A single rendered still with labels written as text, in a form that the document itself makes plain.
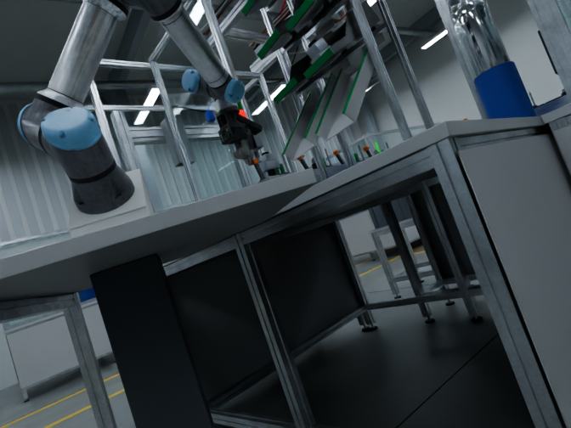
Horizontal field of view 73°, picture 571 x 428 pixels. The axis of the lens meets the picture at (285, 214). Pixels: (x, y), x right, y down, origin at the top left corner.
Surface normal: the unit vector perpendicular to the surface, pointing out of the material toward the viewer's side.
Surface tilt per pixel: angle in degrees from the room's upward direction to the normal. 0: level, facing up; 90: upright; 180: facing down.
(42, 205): 90
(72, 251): 90
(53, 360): 90
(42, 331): 90
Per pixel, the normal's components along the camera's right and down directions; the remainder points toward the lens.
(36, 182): 0.55, -0.26
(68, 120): 0.01, -0.70
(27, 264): 0.25, -0.17
